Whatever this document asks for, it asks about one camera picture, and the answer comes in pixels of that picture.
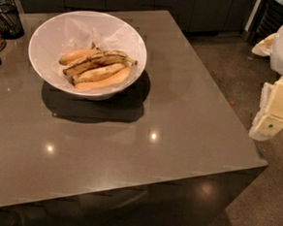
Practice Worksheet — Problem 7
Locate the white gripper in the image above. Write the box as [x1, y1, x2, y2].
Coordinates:
[249, 25, 283, 141]

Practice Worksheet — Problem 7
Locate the yellow banana at back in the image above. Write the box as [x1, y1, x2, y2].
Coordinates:
[58, 48, 98, 66]

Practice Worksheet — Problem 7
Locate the spotted brown banana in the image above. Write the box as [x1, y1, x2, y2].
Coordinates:
[63, 49, 138, 76]

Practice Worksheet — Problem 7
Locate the white bowl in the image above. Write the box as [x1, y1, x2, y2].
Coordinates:
[28, 11, 138, 100]

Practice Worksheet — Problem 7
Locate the dark cabinet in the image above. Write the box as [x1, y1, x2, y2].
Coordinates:
[19, 0, 253, 32]

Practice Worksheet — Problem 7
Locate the black wire basket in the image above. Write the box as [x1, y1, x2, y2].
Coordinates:
[0, 4, 25, 40]

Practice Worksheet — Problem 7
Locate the spotted banana in middle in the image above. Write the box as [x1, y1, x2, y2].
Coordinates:
[72, 63, 126, 84]

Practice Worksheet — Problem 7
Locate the orange yellow front banana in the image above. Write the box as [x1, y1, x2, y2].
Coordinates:
[75, 66, 132, 90]

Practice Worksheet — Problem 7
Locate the white paper liner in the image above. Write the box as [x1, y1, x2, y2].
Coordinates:
[53, 15, 146, 89]

